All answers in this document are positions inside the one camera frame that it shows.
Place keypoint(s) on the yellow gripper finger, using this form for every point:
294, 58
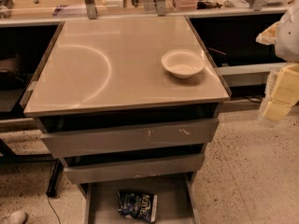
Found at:
268, 36
281, 93

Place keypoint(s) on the blue chip bag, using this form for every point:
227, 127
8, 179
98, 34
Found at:
138, 205

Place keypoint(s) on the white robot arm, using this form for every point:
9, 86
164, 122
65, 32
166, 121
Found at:
287, 43

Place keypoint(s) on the grey open bottom drawer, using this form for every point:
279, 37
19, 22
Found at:
175, 202

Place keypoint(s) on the grey drawer cabinet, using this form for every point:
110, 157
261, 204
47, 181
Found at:
108, 73

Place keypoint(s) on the grey middle drawer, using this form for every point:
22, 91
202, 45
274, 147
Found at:
134, 169

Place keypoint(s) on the grey top drawer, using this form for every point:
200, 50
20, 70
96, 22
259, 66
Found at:
128, 138

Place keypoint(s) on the grey side shelf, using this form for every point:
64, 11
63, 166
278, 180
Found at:
247, 75

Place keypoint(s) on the white bowl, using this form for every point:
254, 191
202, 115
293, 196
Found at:
183, 63

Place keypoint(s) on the black table leg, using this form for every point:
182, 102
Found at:
55, 174

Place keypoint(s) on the white shoe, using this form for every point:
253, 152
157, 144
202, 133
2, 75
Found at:
18, 217

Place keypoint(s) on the grey metal bracket left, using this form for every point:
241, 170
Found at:
91, 9

